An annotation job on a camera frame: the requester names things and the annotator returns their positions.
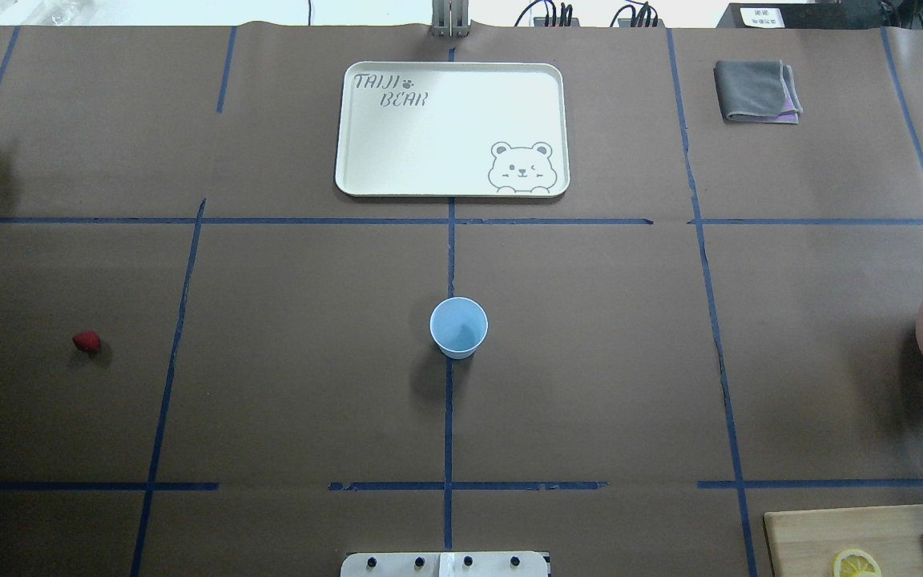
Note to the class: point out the black box with label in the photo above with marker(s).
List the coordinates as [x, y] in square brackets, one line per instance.
[815, 15]

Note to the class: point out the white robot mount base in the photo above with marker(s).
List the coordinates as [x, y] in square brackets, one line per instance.
[447, 563]

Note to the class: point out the cream bear serving tray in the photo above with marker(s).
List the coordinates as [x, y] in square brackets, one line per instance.
[453, 129]

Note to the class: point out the aluminium frame post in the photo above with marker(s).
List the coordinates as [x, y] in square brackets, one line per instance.
[450, 18]

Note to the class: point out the light blue plastic cup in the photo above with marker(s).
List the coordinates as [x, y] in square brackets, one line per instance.
[458, 327]

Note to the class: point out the lemon slices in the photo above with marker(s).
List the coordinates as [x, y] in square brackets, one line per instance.
[855, 563]

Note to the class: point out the red strawberry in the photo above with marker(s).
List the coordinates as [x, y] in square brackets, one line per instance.
[87, 342]

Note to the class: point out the wooden cutting board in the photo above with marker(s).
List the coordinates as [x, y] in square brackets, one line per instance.
[804, 542]

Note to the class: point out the folded grey cloth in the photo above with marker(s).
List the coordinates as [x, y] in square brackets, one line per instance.
[757, 91]

